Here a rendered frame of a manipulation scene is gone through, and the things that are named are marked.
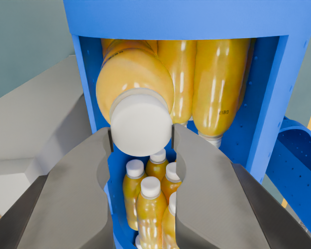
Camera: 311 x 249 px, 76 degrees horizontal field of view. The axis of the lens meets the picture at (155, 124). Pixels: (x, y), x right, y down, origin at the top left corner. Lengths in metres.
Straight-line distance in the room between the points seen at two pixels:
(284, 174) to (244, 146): 0.56
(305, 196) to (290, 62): 0.73
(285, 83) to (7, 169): 0.39
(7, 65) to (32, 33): 0.29
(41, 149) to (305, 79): 1.76
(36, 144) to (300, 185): 0.86
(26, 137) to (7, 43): 1.18
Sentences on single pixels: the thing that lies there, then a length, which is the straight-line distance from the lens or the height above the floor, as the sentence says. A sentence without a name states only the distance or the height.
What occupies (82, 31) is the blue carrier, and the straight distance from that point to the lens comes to 0.21.
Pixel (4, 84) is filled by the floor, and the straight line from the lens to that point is 1.75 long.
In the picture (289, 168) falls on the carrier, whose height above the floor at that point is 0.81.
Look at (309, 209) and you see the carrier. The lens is 0.91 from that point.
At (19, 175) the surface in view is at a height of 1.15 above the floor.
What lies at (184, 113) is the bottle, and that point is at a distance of 0.34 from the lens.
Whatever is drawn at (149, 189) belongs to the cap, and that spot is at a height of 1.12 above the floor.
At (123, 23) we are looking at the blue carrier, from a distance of 0.17.
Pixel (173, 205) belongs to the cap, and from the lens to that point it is 0.37.
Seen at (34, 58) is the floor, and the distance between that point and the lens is 1.58.
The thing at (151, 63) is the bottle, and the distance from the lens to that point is 0.16.
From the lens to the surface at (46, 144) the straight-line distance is 0.45.
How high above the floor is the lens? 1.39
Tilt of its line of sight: 60 degrees down
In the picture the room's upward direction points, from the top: 174 degrees clockwise
